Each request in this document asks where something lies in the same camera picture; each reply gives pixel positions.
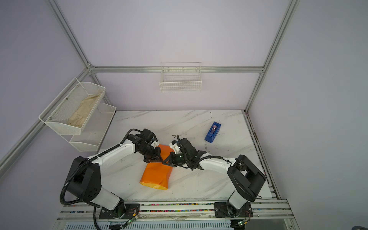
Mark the aluminium frame rail front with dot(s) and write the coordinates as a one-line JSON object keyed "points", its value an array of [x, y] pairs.
{"points": [[185, 210]]}

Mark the yellow orange wrapping paper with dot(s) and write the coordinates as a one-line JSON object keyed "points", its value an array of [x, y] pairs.
{"points": [[156, 175]]}

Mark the blue tape dispenser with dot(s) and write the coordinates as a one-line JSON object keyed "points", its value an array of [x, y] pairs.
{"points": [[213, 132]]}

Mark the white mesh shelf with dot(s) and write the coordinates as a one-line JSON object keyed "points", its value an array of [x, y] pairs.
{"points": [[57, 114], [91, 137]]}

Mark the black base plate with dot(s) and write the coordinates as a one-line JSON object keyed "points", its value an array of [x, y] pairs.
{"points": [[226, 210], [125, 211]]}

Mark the beige cloth in shelf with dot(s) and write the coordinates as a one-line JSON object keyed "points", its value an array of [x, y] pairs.
{"points": [[79, 117]]}

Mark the upper white mesh shelf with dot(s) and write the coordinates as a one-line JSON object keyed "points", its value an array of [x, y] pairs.
{"points": [[57, 114]]}

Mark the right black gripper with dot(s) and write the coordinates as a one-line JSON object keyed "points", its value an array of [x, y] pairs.
{"points": [[170, 158]]}

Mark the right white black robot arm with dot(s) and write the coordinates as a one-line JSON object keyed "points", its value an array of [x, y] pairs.
{"points": [[246, 177]]}

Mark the white wire wall basket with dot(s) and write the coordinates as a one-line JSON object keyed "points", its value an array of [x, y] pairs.
{"points": [[179, 77]]}

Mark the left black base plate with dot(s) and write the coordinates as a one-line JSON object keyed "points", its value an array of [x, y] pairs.
{"points": [[125, 211]]}

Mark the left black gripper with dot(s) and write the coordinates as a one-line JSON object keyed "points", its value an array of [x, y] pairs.
{"points": [[156, 158]]}

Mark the lower white mesh shelf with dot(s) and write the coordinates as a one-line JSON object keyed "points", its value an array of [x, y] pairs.
{"points": [[91, 137]]}

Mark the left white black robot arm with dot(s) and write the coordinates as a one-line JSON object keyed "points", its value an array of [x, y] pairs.
{"points": [[84, 181]]}

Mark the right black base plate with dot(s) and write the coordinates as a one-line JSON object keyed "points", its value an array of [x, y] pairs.
{"points": [[226, 210]]}

